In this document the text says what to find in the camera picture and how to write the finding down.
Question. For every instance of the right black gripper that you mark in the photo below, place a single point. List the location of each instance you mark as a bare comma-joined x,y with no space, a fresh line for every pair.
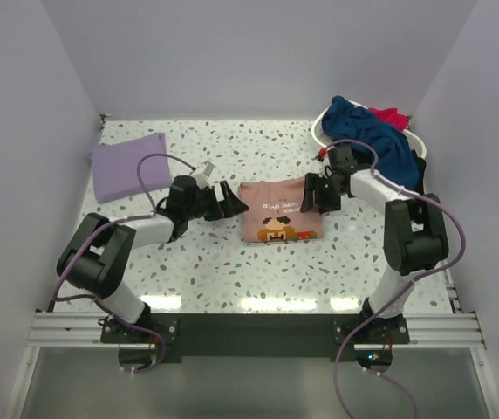
312,182

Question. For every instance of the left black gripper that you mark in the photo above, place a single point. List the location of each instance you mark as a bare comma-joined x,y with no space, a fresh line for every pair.
229,206

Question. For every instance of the pink t shirt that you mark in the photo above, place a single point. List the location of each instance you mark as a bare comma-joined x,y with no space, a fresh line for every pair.
275,213

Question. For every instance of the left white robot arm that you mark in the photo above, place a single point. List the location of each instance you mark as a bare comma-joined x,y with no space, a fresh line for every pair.
94,262

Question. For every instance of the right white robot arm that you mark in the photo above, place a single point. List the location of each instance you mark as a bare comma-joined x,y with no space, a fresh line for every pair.
415,237

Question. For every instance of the blue t shirt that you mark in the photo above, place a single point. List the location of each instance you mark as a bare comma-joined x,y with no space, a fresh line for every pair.
399,173

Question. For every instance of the red t shirt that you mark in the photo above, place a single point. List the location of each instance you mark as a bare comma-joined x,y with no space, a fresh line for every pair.
391,116

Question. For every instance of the white laundry basket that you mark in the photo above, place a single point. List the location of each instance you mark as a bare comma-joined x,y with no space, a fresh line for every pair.
319,131

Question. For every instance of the folded purple t shirt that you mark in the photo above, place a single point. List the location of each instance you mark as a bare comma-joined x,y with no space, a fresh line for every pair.
114,168

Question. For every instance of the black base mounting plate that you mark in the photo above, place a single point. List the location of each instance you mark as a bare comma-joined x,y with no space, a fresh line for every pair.
171,337

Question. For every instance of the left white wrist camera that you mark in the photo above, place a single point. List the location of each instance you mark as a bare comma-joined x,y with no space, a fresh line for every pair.
202,174

